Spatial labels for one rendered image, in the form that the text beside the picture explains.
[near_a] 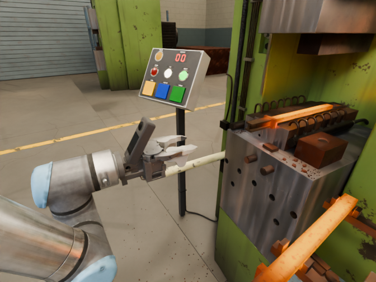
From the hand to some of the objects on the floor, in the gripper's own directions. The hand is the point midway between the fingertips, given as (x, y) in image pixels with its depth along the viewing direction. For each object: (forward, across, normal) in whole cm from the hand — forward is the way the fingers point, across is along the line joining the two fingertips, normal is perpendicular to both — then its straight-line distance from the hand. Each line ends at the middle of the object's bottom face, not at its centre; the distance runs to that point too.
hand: (188, 140), depth 57 cm
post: (+25, -58, -100) cm, 118 cm away
